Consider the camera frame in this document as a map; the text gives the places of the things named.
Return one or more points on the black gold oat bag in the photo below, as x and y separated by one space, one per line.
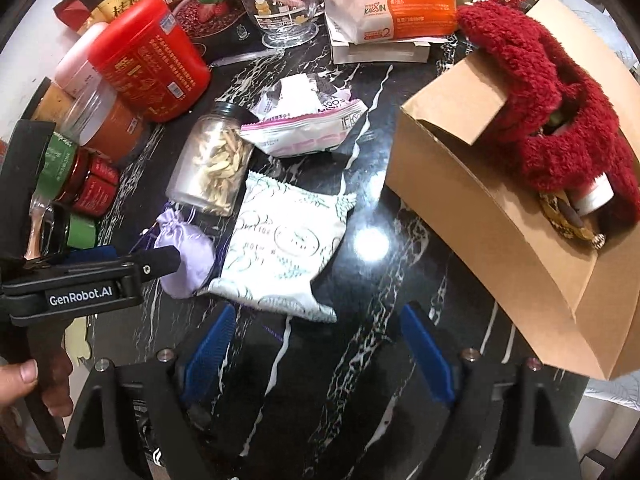
200 15

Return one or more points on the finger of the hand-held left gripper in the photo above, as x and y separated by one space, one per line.
90 254
155 265

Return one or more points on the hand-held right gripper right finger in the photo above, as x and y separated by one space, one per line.
430 355

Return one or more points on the pink lidded jar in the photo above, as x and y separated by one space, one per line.
80 67

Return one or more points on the red canister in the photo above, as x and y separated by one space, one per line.
150 60

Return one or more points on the brown cardboard box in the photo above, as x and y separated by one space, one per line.
475 220

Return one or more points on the person's left hand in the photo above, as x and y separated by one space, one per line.
20 380

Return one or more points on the printed glass cup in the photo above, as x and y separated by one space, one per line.
280 20

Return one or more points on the green label sauce jar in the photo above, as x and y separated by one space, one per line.
57 160

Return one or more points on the white pink snack packet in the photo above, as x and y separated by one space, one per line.
300 135

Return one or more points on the clear jar with orange powder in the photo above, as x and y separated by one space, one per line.
115 130

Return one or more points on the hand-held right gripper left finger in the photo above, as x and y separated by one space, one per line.
207 355

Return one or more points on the crumpled white wrapper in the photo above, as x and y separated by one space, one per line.
295 92

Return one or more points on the red label sauce jar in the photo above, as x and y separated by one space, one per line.
100 187

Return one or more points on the orange white paper bag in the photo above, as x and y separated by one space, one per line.
390 10

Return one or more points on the green jar with black lid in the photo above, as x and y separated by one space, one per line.
80 230

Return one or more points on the brown jar with black lid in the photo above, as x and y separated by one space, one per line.
50 102

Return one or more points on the flat white box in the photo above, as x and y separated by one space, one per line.
380 52

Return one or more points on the glass jar of dried slices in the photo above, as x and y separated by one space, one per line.
215 160

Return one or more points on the white green printed packet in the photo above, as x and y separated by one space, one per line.
280 240

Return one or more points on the black marble desktop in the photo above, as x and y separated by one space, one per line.
325 385

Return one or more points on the black gold patterned headband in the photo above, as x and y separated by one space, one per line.
565 220

